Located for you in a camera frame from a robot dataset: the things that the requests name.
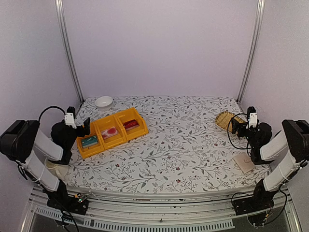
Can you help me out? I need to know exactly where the beige card holder wallet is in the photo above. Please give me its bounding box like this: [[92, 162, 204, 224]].
[[233, 153, 255, 174]]

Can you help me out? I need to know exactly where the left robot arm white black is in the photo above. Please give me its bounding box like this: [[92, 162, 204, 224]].
[[0, 119, 90, 210]]

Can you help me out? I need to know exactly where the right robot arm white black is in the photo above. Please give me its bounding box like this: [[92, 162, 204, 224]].
[[228, 113, 309, 211]]

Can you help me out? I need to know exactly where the green card stack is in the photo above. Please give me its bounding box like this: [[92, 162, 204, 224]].
[[81, 135, 98, 148]]

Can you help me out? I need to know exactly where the pink white card stack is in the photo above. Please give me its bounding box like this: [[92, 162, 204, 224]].
[[101, 127, 118, 140]]

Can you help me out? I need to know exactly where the dark red VIP card stack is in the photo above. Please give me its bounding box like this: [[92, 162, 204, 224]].
[[123, 119, 140, 131]]

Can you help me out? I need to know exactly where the woven bamboo tray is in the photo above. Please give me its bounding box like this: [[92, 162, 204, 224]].
[[215, 111, 247, 132]]

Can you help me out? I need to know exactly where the yellow left storage bin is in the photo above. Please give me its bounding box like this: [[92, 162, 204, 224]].
[[77, 122, 104, 159]]

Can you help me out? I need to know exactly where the white ceramic bowl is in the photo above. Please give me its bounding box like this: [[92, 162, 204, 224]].
[[95, 96, 113, 112]]

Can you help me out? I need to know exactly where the yellow middle storage bin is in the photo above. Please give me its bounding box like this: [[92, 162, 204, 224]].
[[94, 115, 126, 150]]

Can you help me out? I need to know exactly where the right black cable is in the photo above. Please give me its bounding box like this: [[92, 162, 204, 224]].
[[227, 115, 253, 157]]

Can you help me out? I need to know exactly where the black cable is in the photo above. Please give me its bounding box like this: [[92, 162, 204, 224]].
[[38, 105, 67, 124], [227, 115, 253, 157]]

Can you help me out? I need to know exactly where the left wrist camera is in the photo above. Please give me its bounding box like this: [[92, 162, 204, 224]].
[[64, 106, 77, 129]]

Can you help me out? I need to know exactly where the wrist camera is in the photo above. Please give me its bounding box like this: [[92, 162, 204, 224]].
[[247, 106, 258, 129], [64, 106, 77, 129]]

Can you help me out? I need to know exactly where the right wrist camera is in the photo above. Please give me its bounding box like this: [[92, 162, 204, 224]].
[[247, 106, 258, 129]]

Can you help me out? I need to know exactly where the left black cable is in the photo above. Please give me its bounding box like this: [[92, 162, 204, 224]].
[[38, 105, 67, 124]]

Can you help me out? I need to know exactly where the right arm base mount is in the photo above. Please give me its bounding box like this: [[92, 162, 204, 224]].
[[231, 192, 274, 216]]

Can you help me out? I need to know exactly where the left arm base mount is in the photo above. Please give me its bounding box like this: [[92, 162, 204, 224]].
[[47, 194, 89, 215]]

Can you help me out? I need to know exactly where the front aluminium rail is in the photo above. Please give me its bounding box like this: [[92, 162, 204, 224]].
[[21, 187, 302, 232]]

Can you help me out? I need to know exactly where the left aluminium frame post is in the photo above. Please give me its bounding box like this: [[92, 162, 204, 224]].
[[55, 0, 84, 103]]

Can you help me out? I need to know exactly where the aluminium frame post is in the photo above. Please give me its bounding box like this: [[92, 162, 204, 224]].
[[237, 0, 265, 104], [55, 0, 84, 103]]

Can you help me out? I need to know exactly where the right aluminium frame post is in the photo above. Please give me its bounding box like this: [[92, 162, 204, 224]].
[[237, 0, 265, 104]]

